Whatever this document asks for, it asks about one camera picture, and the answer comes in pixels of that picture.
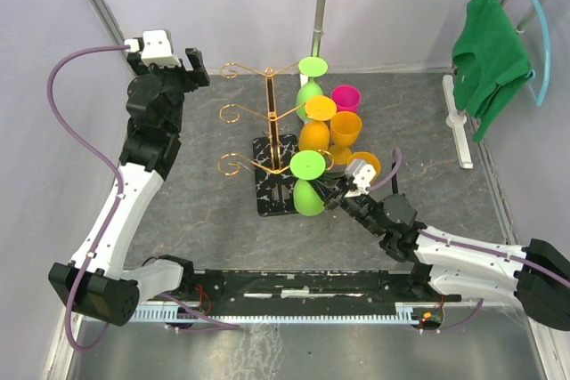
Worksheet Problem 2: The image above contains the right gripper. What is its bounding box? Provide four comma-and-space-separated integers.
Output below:
303, 168, 385, 237

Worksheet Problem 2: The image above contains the green wine glass front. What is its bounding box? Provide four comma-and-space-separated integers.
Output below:
289, 150, 326, 216

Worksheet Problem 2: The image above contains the green wine glass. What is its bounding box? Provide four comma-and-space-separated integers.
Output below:
289, 150, 326, 216
296, 56, 328, 123

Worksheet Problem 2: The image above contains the orange wine glass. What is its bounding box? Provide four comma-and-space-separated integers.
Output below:
298, 95, 337, 151
346, 151, 381, 180
329, 111, 362, 165

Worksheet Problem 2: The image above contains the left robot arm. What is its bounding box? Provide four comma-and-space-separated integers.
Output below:
48, 48, 210, 326

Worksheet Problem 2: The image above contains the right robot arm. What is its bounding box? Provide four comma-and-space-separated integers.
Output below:
310, 174, 569, 331

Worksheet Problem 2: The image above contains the orange wine glass front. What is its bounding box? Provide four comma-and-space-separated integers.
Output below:
346, 151, 381, 180

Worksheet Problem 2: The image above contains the gold wine glass rack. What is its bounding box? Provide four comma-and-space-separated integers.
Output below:
217, 62, 300, 217

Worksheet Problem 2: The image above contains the pink plastic cup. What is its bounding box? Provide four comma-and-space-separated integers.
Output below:
330, 85, 362, 113

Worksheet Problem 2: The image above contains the green cloth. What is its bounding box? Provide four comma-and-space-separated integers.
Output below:
452, 0, 532, 142

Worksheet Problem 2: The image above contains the blue clothes hanger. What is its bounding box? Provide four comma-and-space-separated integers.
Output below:
529, 0, 552, 107

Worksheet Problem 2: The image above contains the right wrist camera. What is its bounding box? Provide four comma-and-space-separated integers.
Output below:
345, 160, 375, 198

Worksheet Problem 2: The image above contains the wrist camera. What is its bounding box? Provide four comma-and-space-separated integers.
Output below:
124, 29, 182, 69
345, 160, 375, 198

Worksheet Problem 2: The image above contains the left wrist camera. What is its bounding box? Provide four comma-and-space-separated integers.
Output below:
124, 29, 182, 69

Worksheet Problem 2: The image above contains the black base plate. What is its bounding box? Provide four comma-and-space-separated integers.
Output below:
172, 270, 461, 317

